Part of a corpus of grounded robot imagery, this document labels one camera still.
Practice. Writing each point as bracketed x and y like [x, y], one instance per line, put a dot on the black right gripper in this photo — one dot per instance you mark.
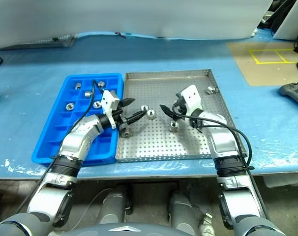
[179, 104]

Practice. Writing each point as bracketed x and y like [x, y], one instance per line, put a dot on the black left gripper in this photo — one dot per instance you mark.
[119, 115]

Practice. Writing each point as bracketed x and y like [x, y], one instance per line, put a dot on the blue compartment tray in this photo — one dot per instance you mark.
[49, 138]

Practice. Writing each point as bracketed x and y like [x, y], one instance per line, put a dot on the dark grey metal part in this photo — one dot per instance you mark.
[125, 131]

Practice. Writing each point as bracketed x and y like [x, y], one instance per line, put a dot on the perforated metal tray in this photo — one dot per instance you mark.
[151, 145]

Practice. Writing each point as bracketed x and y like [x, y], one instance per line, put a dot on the small silver metal piece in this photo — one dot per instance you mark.
[211, 90]

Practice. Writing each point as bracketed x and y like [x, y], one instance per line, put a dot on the small black clip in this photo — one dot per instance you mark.
[121, 35]

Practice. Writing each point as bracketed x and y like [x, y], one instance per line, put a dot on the white partition board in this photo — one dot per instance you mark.
[139, 14]

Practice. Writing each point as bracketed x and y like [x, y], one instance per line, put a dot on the grey rounded cylinder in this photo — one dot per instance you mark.
[182, 209]
[114, 204]

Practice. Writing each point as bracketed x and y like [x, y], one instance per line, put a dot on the beige floor-marking mat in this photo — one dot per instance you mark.
[262, 72]

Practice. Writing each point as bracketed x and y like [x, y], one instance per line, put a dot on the grey metal board base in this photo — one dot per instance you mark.
[53, 42]

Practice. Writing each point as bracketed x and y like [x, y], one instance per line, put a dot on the grey robot chest cover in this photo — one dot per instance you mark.
[124, 230]

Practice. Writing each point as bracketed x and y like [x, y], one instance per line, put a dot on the grey handheld remote controller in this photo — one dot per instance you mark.
[295, 93]

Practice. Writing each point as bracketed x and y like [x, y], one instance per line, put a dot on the white upright panel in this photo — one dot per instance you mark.
[289, 22]

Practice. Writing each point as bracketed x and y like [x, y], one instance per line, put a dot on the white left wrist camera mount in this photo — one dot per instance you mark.
[109, 99]

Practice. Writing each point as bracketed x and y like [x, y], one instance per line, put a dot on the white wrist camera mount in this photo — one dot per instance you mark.
[109, 99]
[192, 97]

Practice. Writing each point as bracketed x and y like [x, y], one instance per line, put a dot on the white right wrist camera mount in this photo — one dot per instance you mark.
[192, 97]

